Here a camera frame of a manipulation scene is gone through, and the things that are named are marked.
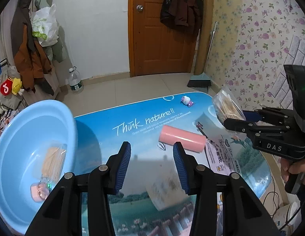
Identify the teal broom with dustpan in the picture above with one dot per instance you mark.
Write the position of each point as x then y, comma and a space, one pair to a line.
203, 81

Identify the light blue plastic basin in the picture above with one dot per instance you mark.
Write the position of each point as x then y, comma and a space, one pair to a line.
23, 146

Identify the person's right hand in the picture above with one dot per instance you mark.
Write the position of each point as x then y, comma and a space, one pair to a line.
288, 169

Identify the pink cylindrical roll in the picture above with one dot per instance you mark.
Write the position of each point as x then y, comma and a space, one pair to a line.
190, 141

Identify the yellow white tissue pack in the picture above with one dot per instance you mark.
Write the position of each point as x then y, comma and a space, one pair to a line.
165, 190

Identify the dark brown hanging jacket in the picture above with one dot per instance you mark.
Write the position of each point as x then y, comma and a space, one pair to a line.
182, 15

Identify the pink earbud case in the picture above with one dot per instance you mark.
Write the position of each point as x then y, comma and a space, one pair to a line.
40, 191

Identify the clear toothpick box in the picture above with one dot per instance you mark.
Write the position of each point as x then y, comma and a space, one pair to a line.
50, 163

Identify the large clear water bottle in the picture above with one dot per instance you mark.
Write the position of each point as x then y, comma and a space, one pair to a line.
75, 82

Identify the brown wooden door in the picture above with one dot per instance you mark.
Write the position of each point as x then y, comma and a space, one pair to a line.
153, 47

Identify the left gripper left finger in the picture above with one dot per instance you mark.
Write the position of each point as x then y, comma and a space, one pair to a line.
60, 213

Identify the red TikTok plush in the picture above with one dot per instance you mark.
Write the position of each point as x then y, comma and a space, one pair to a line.
6, 87

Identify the white bucket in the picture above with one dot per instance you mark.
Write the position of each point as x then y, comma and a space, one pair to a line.
285, 213

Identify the white green plastic bag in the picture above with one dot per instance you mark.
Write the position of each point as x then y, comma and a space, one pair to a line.
44, 26

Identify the brown orange hanging coat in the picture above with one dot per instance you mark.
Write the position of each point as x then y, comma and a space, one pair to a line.
29, 57

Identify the yellow plush toy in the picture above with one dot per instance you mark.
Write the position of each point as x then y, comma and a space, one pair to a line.
17, 87

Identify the cotton swab bag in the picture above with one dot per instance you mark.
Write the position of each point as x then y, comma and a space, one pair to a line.
226, 106

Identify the Hello Kitty figurine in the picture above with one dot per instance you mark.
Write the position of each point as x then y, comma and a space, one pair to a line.
187, 101

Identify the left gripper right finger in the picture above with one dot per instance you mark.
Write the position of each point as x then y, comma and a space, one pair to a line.
243, 212

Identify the printed paper leaflet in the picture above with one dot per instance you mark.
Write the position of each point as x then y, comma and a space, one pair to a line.
221, 151

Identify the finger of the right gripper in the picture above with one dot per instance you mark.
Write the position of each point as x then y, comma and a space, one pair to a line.
268, 115
241, 126

